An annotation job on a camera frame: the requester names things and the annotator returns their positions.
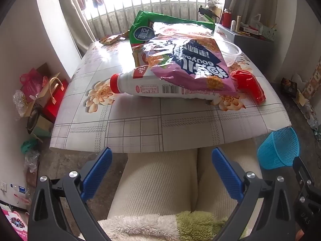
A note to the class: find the beige paper bag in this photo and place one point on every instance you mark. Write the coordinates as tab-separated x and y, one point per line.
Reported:
302	98

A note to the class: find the patterned tall carton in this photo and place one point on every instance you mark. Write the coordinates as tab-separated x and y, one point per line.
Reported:
313	82

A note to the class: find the crumpled white plastic bag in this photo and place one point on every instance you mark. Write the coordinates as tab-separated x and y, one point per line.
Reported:
301	81

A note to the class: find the small yellow snack packet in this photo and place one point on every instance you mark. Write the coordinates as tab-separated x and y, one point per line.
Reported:
121	35

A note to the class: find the white wall socket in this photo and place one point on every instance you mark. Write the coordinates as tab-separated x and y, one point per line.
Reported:
3	186

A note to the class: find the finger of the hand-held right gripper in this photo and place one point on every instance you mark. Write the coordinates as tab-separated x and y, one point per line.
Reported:
304	175

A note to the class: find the plastic wrapped bottle pack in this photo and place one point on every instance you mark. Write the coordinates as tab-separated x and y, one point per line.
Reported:
312	118

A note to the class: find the pink floral blanket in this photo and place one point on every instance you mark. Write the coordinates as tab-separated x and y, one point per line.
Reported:
16	221

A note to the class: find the red plastic wrapper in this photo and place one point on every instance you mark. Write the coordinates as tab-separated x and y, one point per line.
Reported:
248	85

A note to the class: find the brown paper bag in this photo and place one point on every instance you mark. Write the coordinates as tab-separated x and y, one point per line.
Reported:
44	70

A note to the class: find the purple snack bag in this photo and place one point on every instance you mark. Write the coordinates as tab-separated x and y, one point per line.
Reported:
190	62

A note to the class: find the blue plastic basket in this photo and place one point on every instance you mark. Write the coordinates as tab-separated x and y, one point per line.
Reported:
278	148

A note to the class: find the fluffy white green garment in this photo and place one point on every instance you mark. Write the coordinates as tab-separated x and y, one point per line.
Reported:
160	227

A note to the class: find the grey cabinet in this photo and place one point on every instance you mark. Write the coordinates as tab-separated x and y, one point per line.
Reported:
250	42

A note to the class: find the clear plastic bowl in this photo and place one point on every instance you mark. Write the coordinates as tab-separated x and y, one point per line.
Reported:
232	55

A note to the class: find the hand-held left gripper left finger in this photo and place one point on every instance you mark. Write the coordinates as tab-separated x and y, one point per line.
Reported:
97	173

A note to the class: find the floral tablecloth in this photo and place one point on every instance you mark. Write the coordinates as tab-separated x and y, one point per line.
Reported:
140	120

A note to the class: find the dark printed box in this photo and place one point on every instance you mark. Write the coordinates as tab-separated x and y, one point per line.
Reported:
288	87

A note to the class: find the black box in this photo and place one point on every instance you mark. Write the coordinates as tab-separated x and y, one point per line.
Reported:
205	13

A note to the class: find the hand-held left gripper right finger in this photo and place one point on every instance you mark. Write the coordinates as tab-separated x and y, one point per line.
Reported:
227	175

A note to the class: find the green snack bag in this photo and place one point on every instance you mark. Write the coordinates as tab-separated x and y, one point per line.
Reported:
143	22

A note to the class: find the round tin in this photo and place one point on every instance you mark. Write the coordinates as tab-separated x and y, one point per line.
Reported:
33	121

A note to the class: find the beige curtain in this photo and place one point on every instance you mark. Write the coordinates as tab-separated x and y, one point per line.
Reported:
72	17

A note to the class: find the green plastic storage basket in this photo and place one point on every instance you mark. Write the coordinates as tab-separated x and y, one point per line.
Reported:
268	34

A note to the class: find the clear plastic bag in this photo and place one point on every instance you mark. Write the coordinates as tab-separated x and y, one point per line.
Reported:
20	103

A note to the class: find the small white bottle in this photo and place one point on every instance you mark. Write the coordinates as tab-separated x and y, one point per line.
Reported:
233	26

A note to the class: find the white bottle with red cap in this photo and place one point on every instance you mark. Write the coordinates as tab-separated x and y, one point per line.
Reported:
150	87

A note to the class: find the pale cloth bundle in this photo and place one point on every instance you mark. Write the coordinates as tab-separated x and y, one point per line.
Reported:
215	2

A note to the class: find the pink plastic bag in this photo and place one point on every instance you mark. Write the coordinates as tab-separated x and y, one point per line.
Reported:
31	82

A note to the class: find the red white flat box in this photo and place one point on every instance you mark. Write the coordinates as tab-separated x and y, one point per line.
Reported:
249	29

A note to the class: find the metal window railing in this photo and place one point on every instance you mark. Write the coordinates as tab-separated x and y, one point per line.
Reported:
150	11

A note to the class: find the red gift bag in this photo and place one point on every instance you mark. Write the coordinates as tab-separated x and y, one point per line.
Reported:
56	100

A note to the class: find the small orange snack packet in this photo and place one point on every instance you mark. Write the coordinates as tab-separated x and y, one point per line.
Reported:
107	41

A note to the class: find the red thermos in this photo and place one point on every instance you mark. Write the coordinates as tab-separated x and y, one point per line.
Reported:
226	18

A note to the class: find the green plastic bag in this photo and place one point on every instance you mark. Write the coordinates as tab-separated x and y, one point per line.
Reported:
30	145

